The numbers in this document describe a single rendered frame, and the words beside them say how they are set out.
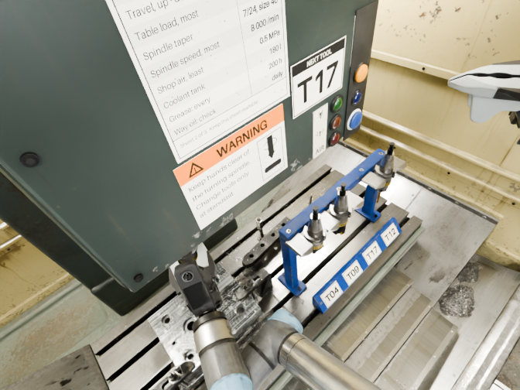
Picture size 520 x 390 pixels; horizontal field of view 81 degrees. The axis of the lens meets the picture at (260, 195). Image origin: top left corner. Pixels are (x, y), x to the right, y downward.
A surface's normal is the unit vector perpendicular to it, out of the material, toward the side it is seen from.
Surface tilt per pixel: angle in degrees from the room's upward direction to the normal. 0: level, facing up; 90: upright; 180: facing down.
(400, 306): 8
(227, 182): 90
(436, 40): 90
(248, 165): 90
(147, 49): 90
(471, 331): 17
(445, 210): 24
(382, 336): 8
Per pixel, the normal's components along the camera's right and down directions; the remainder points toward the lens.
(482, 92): -0.66, 0.62
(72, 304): -0.12, -0.66
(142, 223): 0.66, 0.51
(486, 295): -0.31, -0.78
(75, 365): 0.19, -0.83
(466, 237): -0.42, -0.37
